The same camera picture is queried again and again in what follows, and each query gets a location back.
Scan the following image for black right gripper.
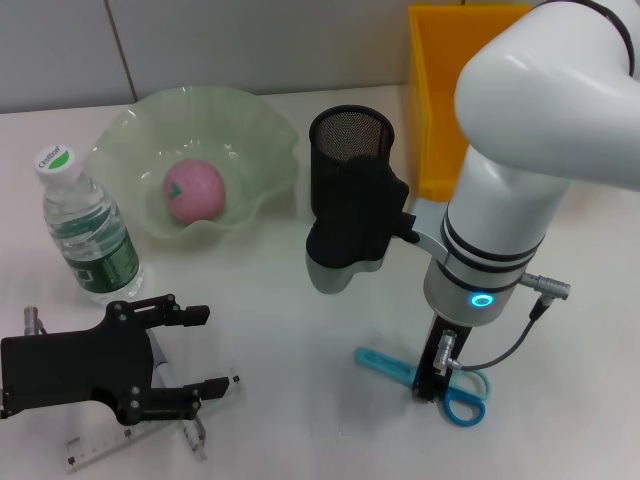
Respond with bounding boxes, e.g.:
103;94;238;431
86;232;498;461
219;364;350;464
411;315;472;402

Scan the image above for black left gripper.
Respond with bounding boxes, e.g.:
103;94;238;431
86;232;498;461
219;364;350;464
0;293;231;427

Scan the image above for blue scissors with sheath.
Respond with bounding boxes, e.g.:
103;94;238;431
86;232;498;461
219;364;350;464
353;346;495;428

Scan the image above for pink toy peach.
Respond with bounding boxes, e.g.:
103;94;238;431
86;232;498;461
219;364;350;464
162;158;227;222

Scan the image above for clear green-label water bottle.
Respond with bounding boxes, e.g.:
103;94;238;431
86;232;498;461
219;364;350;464
33;143;146;307

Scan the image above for grey and white pen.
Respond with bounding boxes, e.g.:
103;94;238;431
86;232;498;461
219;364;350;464
149;332;209;464

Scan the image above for transparent plastic ruler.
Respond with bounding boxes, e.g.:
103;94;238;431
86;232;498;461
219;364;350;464
63;367;245;474

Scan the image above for green glass fruit plate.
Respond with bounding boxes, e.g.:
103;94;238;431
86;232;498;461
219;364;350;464
84;84;301;242

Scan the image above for black mesh pen holder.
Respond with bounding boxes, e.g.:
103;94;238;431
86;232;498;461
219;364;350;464
308;103;396;221

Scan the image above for yellow plastic bin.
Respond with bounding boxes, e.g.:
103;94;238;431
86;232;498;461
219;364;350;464
407;4;534;201

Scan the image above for right gripper connector cable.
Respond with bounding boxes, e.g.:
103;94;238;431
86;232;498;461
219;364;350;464
433;269;575;377

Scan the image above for gripper connector cable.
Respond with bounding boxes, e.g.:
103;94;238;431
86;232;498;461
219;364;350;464
433;269;575;377
22;305;50;336

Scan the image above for left gripper connector cable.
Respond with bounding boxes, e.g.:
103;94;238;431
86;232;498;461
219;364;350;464
22;305;50;336

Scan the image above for black right camera cable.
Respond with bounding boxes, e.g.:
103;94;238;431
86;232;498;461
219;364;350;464
547;0;637;77

